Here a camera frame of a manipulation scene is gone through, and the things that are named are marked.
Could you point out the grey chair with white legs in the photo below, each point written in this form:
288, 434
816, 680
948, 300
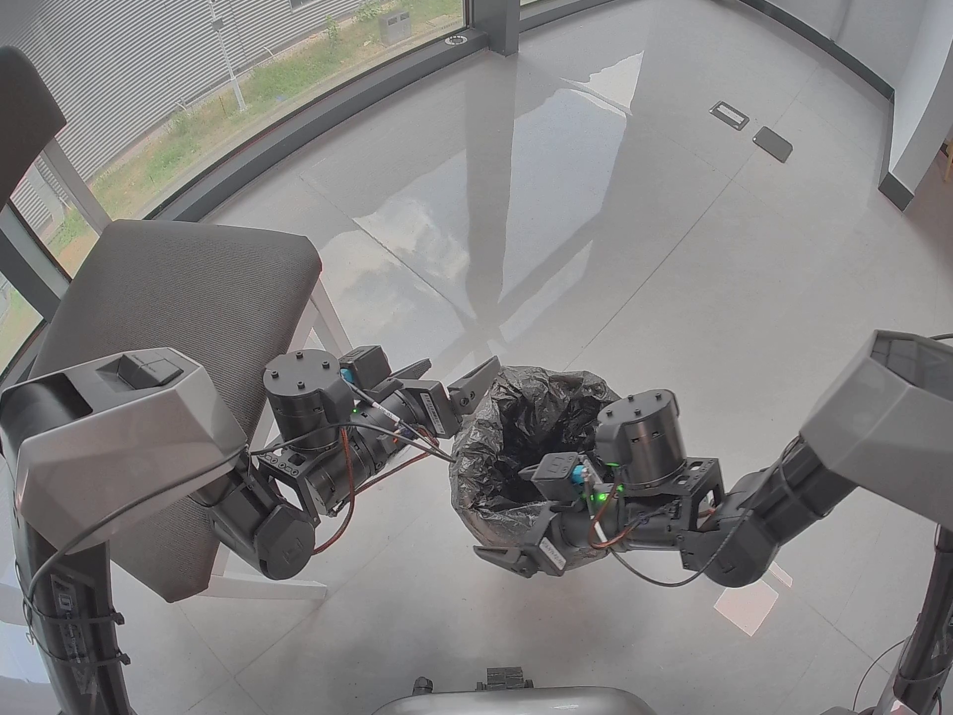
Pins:
186, 287

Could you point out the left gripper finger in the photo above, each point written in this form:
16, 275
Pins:
409, 377
473, 388

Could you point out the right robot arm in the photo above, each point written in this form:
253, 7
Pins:
856, 429

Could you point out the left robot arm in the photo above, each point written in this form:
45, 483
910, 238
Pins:
134, 429

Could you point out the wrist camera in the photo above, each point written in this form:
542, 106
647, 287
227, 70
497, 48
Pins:
365, 369
562, 474

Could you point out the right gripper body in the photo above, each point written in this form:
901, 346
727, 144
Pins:
595, 533

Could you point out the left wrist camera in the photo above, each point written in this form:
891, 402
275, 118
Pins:
365, 369

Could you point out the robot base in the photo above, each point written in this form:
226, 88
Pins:
521, 701

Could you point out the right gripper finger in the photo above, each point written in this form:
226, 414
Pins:
514, 559

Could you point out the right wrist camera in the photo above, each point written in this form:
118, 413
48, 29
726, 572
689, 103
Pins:
562, 474

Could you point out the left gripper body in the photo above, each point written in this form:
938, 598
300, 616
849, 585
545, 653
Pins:
372, 444

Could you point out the black plastic bag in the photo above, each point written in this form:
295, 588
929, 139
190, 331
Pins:
476, 466

